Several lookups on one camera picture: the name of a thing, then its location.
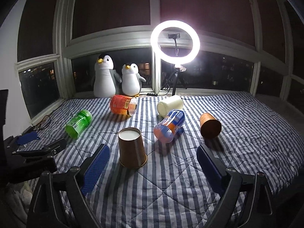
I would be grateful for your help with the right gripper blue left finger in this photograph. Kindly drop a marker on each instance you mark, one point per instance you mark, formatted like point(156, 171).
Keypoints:
point(46, 207)

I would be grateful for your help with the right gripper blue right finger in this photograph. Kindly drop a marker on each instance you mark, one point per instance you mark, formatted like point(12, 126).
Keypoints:
point(229, 183)

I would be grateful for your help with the large orange patterned paper cup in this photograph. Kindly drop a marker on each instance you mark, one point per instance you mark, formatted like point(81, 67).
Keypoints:
point(131, 147)

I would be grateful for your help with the small orange paper cup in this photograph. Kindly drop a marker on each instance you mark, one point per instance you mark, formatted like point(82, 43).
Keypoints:
point(210, 127)

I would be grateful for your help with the green plastic cup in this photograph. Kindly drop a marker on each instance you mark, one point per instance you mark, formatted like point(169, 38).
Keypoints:
point(78, 124)

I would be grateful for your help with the white plastic cup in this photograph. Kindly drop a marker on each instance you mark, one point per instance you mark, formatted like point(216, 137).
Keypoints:
point(168, 104)

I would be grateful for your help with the blue white striped quilt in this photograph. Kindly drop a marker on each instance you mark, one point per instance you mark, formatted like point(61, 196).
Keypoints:
point(170, 190)

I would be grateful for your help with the large penguin plush toy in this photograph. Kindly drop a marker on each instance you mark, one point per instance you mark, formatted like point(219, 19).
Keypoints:
point(107, 81)

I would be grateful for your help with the black power strip on sill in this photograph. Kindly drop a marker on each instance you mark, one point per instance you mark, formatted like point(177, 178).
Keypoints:
point(152, 94)

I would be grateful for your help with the small penguin plush toy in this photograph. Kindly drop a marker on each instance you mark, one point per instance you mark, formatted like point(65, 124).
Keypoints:
point(131, 80)

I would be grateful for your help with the black ring light tripod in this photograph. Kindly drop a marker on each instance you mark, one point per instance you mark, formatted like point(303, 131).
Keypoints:
point(170, 82)

